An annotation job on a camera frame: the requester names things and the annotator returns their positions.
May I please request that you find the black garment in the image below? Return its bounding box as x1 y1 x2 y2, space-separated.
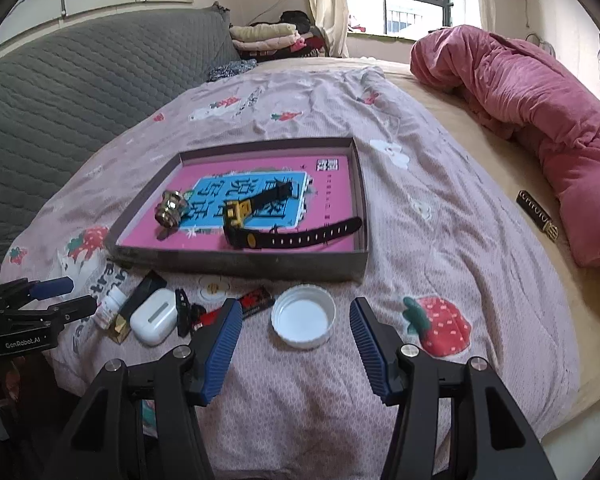
280 10 313 33

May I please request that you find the white earbuds case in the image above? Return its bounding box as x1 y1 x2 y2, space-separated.
129 287 178 347

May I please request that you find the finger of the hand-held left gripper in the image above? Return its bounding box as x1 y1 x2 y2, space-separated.
0 276 75 311
0 295 99 328

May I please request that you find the black gold box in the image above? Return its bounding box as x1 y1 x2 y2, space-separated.
111 270 168 343

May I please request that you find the dark floral cloth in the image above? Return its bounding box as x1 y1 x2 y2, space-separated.
209 59 257 81

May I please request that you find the pink book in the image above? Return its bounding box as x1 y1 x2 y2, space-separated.
116 152 356 253

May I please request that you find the black gold strap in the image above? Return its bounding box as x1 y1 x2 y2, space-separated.
516 190 560 242

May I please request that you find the grey quilted sofa cover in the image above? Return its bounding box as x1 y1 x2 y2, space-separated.
0 5 241 261

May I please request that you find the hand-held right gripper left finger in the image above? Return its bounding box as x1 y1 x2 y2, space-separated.
55 297 244 480

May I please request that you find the black yellow wristwatch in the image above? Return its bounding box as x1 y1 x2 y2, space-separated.
222 180 363 251

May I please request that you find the black clip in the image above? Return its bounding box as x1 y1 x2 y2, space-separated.
174 287 193 338

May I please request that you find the brass metal fitting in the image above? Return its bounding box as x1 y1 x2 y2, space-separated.
155 189 193 233

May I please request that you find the white plastic lid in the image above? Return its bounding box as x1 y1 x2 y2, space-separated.
271 284 337 350

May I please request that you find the pink quilt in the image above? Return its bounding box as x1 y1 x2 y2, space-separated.
410 25 600 268

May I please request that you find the small white bottle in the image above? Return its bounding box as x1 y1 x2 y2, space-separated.
94 290 128 332

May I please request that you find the shallow brown cardboard box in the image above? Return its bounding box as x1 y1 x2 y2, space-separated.
104 136 370 283

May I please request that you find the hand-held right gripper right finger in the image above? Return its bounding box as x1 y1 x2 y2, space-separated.
349 297 548 480

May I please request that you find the beige folded blanket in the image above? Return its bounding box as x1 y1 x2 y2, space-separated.
230 22 298 43

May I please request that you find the pink folded cloth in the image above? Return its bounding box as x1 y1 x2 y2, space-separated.
237 35 306 53

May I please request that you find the beige bed sheet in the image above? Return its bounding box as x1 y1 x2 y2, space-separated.
255 57 600 441

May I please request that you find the red black lighter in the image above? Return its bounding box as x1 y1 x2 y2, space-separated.
192 286 276 331

